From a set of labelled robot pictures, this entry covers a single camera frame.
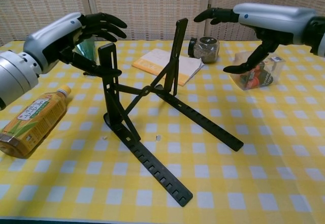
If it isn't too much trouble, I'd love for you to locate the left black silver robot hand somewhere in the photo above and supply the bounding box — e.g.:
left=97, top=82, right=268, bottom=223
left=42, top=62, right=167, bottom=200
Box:
left=24, top=12, right=127, bottom=78

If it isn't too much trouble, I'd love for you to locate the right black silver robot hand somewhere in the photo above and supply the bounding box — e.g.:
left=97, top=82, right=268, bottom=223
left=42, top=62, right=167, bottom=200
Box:
left=193, top=3, right=318, bottom=74

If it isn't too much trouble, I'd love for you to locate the black folding stand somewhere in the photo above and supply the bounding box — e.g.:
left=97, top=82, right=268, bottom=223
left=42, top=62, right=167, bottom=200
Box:
left=97, top=18, right=244, bottom=208

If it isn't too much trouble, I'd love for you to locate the green spray bottle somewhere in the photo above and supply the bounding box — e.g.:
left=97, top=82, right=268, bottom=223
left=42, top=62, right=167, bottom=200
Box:
left=75, top=39, right=99, bottom=77

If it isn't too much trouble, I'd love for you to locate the clear box with red contents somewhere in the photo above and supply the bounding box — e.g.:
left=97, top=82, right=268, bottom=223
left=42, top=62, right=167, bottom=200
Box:
left=230, top=50, right=286, bottom=91

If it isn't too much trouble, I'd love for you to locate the glass jar with black lid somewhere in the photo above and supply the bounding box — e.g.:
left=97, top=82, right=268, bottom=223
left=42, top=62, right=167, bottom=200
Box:
left=187, top=36, right=220, bottom=64

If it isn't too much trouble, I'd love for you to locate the yellow tea bottle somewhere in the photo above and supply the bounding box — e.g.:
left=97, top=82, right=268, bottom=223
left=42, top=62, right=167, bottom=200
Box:
left=0, top=84, right=72, bottom=158

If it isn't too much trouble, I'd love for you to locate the beige woven folding screen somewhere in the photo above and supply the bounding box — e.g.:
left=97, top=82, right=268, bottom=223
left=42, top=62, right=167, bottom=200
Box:
left=0, top=0, right=325, bottom=47

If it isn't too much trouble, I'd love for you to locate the yellow white book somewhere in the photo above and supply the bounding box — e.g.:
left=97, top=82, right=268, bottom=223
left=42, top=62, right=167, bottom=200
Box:
left=132, top=48, right=205, bottom=87

